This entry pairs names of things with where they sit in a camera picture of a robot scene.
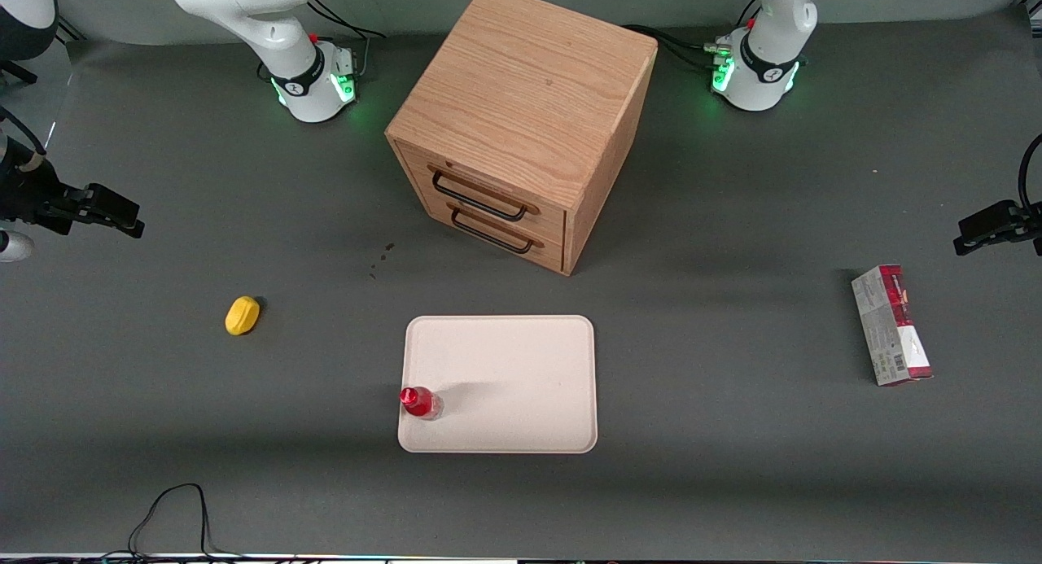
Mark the grey and red carton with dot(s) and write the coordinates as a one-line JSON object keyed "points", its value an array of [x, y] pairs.
{"points": [[889, 328]]}

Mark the wooden drawer cabinet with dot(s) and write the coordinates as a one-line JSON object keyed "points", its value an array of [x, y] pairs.
{"points": [[529, 84]]}

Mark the red coke bottle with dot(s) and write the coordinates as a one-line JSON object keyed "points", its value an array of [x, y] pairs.
{"points": [[419, 403]]}

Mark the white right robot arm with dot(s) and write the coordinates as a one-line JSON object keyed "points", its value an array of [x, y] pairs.
{"points": [[277, 35]]}

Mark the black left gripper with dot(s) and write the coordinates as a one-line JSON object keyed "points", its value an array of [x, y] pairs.
{"points": [[1027, 222]]}

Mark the beige plastic tray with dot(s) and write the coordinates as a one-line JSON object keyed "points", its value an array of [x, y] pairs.
{"points": [[513, 377]]}

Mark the narrow wooden drawer front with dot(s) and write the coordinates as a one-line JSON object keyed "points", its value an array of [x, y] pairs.
{"points": [[496, 230]]}

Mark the yellow lemon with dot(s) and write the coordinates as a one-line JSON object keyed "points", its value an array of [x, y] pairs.
{"points": [[242, 316]]}

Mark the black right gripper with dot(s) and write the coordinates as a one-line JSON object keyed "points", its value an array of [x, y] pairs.
{"points": [[31, 196]]}

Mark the black stand leg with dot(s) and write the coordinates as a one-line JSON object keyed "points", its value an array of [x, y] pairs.
{"points": [[18, 70]]}

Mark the wide wooden drawer front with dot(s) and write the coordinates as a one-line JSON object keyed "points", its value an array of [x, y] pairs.
{"points": [[488, 181]]}

